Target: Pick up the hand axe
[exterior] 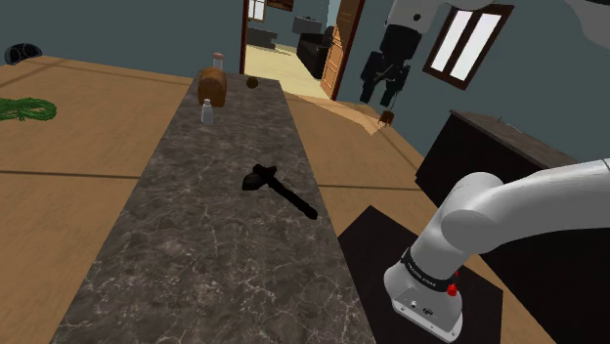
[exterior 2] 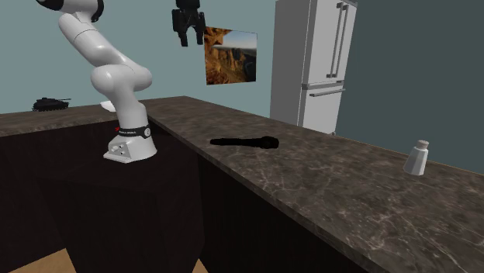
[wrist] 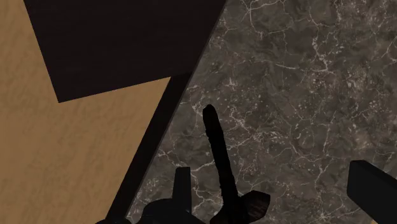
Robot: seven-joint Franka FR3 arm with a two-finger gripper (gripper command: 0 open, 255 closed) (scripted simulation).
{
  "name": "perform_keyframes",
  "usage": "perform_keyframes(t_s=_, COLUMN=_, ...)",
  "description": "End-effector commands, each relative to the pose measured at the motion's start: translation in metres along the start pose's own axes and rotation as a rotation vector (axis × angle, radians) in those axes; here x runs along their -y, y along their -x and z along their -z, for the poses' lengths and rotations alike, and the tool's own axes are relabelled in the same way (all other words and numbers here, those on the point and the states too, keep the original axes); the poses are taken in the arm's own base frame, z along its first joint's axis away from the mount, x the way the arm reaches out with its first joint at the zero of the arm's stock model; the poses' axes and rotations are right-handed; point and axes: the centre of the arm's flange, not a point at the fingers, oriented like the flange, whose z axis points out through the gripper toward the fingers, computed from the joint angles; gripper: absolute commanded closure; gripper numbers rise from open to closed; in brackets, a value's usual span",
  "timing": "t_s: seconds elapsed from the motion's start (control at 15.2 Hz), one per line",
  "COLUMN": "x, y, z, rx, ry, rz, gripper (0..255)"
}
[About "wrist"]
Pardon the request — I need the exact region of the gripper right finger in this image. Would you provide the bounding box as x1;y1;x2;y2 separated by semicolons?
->
346;159;397;224

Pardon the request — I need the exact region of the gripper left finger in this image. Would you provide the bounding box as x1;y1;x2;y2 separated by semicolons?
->
140;167;206;224

